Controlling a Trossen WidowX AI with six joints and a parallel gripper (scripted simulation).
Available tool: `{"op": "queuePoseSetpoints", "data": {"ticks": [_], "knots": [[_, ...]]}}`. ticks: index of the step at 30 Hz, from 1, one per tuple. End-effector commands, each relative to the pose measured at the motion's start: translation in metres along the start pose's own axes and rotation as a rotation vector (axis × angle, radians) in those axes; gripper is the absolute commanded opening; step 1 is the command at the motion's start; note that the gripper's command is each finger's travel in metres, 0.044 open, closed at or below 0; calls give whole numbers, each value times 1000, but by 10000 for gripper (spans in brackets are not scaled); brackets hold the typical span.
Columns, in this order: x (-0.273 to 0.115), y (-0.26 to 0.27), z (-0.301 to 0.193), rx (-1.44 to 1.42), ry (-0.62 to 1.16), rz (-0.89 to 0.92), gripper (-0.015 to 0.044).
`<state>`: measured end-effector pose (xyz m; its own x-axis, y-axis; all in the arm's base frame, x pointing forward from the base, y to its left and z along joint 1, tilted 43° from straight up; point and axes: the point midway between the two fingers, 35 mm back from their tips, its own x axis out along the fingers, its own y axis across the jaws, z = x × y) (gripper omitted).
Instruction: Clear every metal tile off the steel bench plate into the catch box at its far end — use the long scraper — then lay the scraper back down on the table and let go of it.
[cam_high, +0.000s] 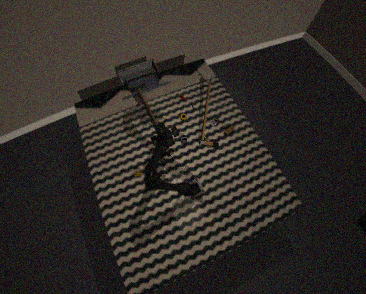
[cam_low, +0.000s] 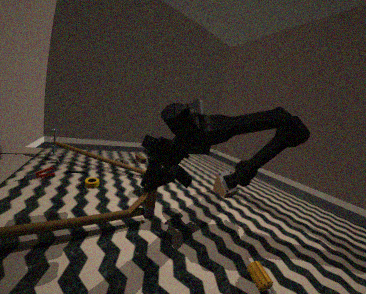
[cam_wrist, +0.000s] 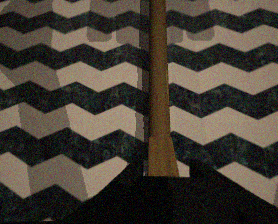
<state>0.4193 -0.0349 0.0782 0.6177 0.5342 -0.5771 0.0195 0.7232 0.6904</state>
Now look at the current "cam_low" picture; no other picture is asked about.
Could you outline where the yellow ring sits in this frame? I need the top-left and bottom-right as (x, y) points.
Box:
(85, 177), (99, 188)

